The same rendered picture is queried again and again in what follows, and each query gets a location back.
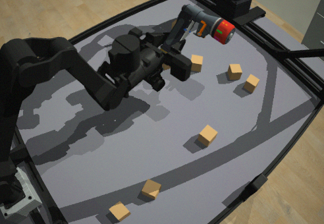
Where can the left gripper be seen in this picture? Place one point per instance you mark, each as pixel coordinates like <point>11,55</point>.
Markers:
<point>152,58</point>

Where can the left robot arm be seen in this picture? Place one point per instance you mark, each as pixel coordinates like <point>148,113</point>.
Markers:
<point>21,70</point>

